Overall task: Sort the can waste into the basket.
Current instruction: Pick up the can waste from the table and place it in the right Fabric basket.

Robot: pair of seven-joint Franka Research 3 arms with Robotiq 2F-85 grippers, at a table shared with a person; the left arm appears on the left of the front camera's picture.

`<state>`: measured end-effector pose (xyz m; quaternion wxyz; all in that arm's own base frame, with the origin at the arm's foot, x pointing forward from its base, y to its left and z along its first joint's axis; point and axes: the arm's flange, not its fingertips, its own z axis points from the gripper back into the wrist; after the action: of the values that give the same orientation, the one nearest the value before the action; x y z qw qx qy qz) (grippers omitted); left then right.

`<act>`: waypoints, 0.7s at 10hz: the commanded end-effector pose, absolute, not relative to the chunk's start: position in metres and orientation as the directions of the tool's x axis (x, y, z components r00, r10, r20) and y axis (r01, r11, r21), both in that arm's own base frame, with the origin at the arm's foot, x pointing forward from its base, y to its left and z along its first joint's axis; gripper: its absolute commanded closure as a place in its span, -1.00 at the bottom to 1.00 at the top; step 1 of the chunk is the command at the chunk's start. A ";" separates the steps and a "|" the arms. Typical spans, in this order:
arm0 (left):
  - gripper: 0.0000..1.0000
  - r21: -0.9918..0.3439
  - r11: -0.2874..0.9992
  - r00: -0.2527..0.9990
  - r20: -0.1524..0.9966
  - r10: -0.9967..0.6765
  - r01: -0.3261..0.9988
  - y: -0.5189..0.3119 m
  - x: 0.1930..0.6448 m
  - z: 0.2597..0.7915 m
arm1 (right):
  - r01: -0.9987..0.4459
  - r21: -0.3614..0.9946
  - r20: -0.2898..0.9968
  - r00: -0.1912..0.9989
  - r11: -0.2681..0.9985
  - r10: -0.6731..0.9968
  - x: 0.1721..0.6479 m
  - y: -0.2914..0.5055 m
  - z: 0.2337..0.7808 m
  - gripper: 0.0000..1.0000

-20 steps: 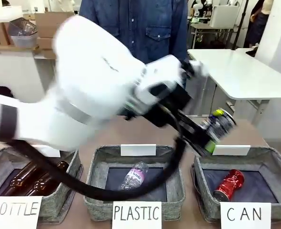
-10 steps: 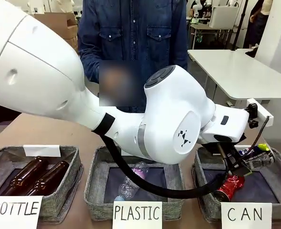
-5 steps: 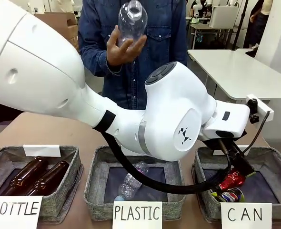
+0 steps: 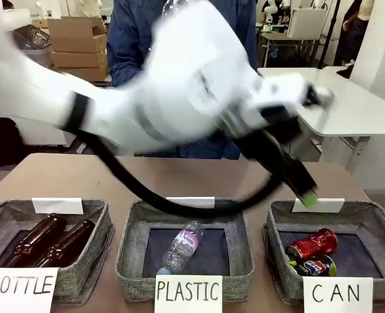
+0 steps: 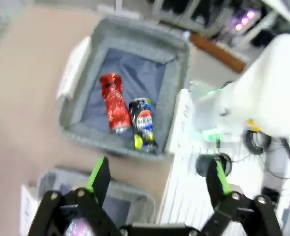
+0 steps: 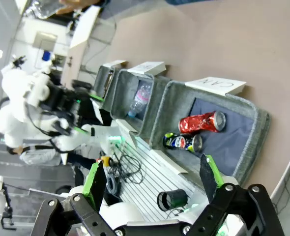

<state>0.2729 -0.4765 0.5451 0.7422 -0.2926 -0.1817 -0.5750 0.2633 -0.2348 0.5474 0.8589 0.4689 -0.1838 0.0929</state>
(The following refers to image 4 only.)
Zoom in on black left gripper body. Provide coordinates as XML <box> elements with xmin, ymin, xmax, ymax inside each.
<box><xmin>263</xmin><ymin>119</ymin><xmax>307</xmax><ymax>177</ymax></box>

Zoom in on crushed red soda can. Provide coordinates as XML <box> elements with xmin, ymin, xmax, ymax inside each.
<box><xmin>285</xmin><ymin>228</ymin><xmax>339</xmax><ymax>259</ymax></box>

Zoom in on dark blue soda can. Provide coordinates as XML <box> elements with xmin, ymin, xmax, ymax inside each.
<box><xmin>287</xmin><ymin>254</ymin><xmax>338</xmax><ymax>278</ymax></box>

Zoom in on labelled clear water bottle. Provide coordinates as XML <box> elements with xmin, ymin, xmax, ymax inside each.
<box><xmin>156</xmin><ymin>219</ymin><xmax>206</xmax><ymax>275</ymax></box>

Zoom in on clear plastic bottle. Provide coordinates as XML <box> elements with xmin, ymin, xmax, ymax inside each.
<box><xmin>162</xmin><ymin>0</ymin><xmax>194</xmax><ymax>16</ymax></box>

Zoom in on brown glass bottle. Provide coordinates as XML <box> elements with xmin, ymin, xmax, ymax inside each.
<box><xmin>1</xmin><ymin>212</ymin><xmax>68</xmax><ymax>269</ymax></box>
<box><xmin>35</xmin><ymin>218</ymin><xmax>97</xmax><ymax>269</ymax></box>

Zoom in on grey fabric can basket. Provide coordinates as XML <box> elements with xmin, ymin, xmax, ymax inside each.
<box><xmin>262</xmin><ymin>198</ymin><xmax>385</xmax><ymax>305</ymax></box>

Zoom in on white CAN paper sign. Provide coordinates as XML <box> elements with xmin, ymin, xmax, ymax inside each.
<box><xmin>302</xmin><ymin>276</ymin><xmax>375</xmax><ymax>313</ymax></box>

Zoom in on grey fabric plastic basket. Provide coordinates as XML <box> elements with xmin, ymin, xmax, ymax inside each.
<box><xmin>115</xmin><ymin>196</ymin><xmax>256</xmax><ymax>303</ymax></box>

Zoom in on grey fabric bottle basket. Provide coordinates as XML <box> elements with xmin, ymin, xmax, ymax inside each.
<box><xmin>0</xmin><ymin>198</ymin><xmax>115</xmax><ymax>306</ymax></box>

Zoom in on blank white card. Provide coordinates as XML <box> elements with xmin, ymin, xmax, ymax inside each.
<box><xmin>291</xmin><ymin>197</ymin><xmax>346</xmax><ymax>214</ymax></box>
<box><xmin>31</xmin><ymin>196</ymin><xmax>85</xmax><ymax>216</ymax></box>
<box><xmin>165</xmin><ymin>196</ymin><xmax>216</xmax><ymax>213</ymax></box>

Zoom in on large white table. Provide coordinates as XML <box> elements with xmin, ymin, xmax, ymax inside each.
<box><xmin>256</xmin><ymin>66</ymin><xmax>385</xmax><ymax>179</ymax></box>

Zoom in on grey background table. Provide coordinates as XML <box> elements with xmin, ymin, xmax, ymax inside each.
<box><xmin>258</xmin><ymin>29</ymin><xmax>324</xmax><ymax>68</ymax></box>

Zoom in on black stand pole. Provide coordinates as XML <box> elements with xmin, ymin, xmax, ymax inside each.
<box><xmin>318</xmin><ymin>0</ymin><xmax>339</xmax><ymax>69</ymax></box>

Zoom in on white square box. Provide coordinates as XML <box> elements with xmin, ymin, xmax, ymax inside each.
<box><xmin>288</xmin><ymin>6</ymin><xmax>328</xmax><ymax>40</ymax></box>

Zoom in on background person dark clothes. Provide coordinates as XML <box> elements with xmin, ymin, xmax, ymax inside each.
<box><xmin>333</xmin><ymin>0</ymin><xmax>375</xmax><ymax>67</ymax></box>

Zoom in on white PLASTIC paper sign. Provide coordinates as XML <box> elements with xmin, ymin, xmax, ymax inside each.
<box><xmin>153</xmin><ymin>274</ymin><xmax>224</xmax><ymax>313</ymax></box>

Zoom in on person in denim shirt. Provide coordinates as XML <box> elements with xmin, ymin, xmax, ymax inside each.
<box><xmin>106</xmin><ymin>0</ymin><xmax>258</xmax><ymax>161</ymax></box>

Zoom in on flat cardboard box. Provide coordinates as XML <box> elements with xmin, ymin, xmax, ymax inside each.
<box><xmin>50</xmin><ymin>50</ymin><xmax>109</xmax><ymax>68</ymax></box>
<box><xmin>50</xmin><ymin>33</ymin><xmax>109</xmax><ymax>53</ymax></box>
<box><xmin>61</xmin><ymin>63</ymin><xmax>112</xmax><ymax>83</ymax></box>

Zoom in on open cardboard box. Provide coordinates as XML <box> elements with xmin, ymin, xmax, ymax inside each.
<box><xmin>46</xmin><ymin>15</ymin><xmax>108</xmax><ymax>39</ymax></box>

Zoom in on black backpack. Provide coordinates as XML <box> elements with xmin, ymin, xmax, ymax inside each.
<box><xmin>0</xmin><ymin>112</ymin><xmax>25</xmax><ymax>170</ymax></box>

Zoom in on white BOTTLE paper sign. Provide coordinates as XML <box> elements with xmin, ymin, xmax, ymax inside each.
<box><xmin>0</xmin><ymin>265</ymin><xmax>61</xmax><ymax>313</ymax></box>

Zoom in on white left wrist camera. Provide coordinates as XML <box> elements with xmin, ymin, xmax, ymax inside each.
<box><xmin>295</xmin><ymin>83</ymin><xmax>336</xmax><ymax>110</ymax></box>

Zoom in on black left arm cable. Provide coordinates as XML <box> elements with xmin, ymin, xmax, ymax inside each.
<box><xmin>70</xmin><ymin>93</ymin><xmax>290</xmax><ymax>218</ymax></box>

